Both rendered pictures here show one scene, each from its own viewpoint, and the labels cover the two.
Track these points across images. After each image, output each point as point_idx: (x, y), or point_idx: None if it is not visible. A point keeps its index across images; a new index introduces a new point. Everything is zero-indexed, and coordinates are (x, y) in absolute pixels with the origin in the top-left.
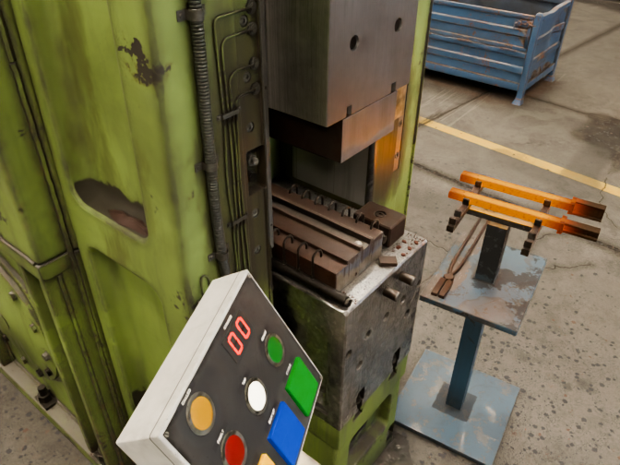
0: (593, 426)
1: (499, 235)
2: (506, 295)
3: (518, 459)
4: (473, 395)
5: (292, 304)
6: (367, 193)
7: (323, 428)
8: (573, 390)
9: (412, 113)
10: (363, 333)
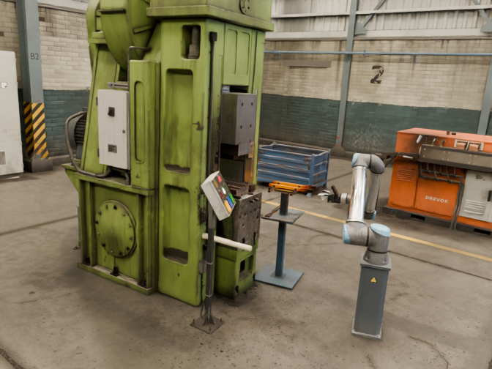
0: (330, 280)
1: (285, 195)
2: (289, 217)
3: (302, 288)
4: (285, 273)
5: None
6: (243, 180)
7: (231, 253)
8: (324, 273)
9: (255, 159)
10: (244, 212)
